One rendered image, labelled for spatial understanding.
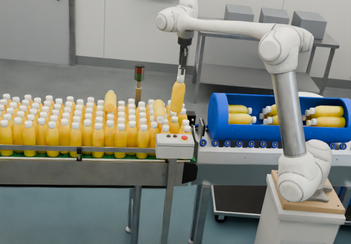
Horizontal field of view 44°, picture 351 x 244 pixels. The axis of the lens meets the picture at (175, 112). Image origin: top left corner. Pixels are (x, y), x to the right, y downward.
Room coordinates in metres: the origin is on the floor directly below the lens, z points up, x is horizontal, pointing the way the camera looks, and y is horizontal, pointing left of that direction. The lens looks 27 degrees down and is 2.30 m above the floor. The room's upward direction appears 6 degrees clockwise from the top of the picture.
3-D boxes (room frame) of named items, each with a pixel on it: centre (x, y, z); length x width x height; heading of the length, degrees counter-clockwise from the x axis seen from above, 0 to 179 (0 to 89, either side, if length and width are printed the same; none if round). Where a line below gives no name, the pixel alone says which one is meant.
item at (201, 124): (2.36, -0.17, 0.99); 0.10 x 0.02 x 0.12; 9
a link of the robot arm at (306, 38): (1.90, -0.48, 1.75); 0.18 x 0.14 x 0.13; 58
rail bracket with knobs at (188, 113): (2.55, -0.10, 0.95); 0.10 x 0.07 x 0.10; 9
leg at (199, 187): (2.44, -0.23, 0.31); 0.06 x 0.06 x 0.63; 9
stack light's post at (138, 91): (2.66, 0.26, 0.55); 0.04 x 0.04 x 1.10; 9
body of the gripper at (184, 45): (2.20, -0.01, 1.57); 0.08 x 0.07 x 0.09; 9
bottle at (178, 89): (2.20, 0.00, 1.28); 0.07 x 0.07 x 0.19
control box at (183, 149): (2.04, -0.01, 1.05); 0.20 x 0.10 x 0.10; 99
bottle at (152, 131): (2.19, 0.11, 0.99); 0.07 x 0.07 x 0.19
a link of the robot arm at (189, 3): (2.19, 0.00, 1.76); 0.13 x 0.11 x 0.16; 148
